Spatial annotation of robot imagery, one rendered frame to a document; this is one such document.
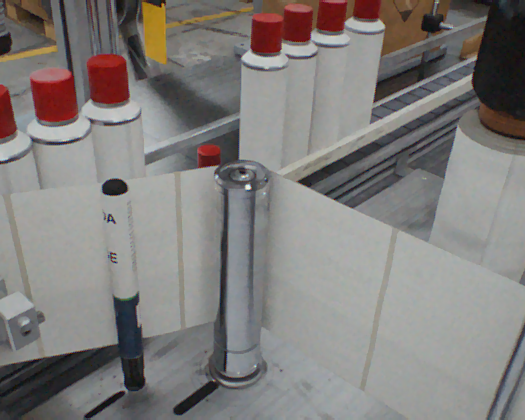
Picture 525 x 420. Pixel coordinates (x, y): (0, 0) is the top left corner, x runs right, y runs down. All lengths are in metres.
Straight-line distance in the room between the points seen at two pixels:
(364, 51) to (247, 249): 0.45
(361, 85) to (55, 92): 0.44
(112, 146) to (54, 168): 0.06
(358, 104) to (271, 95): 0.19
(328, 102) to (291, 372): 0.37
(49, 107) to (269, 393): 0.28
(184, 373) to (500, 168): 0.30
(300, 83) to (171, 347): 0.34
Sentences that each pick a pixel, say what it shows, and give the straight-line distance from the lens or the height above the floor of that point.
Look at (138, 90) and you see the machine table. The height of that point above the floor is 0.83.
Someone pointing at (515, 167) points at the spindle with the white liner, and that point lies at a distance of 0.50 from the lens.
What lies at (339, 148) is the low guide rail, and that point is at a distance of 0.78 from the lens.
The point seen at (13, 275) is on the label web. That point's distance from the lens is 0.44.
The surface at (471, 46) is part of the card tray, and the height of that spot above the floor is 0.85.
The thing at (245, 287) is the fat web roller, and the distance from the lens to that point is 0.44.
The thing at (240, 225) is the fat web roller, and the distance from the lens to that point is 0.40.
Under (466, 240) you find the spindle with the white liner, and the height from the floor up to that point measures 0.98.
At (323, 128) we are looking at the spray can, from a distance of 0.78.
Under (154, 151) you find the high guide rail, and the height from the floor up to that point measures 0.96.
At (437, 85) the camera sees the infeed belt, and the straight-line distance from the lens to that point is 1.11.
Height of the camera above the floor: 1.27
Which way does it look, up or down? 34 degrees down
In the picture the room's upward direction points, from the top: 3 degrees clockwise
